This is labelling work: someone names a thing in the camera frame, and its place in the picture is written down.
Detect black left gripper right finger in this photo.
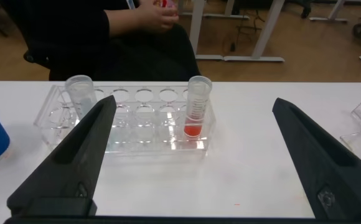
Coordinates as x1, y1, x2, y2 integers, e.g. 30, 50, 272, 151
272, 97, 361, 220

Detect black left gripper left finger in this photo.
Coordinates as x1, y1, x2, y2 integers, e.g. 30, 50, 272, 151
6, 95, 118, 217

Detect red pigment test tube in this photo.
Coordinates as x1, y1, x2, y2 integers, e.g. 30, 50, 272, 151
182, 75, 213, 138

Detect blue pigment test tube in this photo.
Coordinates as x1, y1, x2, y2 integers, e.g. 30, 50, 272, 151
64, 74, 98, 121

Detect black office chair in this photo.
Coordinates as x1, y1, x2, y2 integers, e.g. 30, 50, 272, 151
23, 49, 51, 72

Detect man in black shirt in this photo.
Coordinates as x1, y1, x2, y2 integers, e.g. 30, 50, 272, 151
0, 0, 202, 82

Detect long white standing desk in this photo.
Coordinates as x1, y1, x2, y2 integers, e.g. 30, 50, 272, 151
309, 0, 361, 62

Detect black display stand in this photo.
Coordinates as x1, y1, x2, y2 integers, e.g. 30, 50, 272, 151
298, 0, 312, 19

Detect red pink toy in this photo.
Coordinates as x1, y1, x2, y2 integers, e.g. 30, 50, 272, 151
154, 0, 177, 9

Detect black floor cables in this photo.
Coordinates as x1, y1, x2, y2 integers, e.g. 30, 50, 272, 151
228, 12, 264, 52

